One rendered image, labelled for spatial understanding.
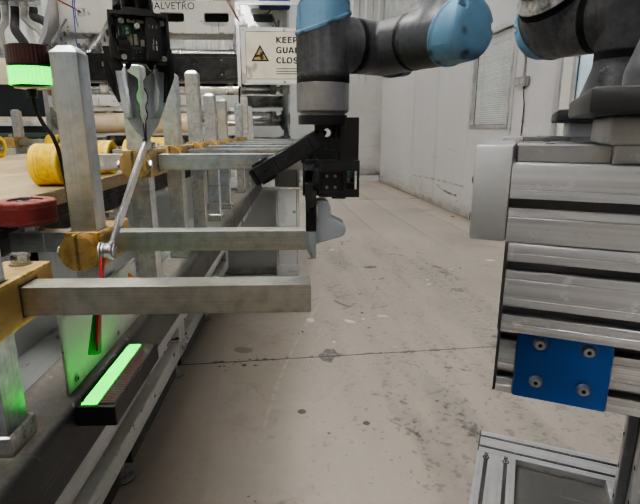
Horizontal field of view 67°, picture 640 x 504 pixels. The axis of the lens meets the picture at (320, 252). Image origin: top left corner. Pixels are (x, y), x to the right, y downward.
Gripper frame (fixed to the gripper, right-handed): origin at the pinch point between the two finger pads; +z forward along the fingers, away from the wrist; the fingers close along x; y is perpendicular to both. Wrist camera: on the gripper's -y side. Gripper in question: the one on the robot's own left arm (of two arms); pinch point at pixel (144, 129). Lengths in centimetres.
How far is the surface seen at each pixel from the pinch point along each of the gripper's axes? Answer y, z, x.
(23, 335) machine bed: -20.2, 35.8, -22.4
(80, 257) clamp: 4.3, 16.8, -9.7
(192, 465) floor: -60, 101, 9
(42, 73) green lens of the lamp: 1.1, -6.8, -11.7
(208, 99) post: -92, -10, 25
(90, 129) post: 0.7, 0.1, -6.9
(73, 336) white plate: 13.2, 24.4, -10.8
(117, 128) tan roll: -270, -2, -2
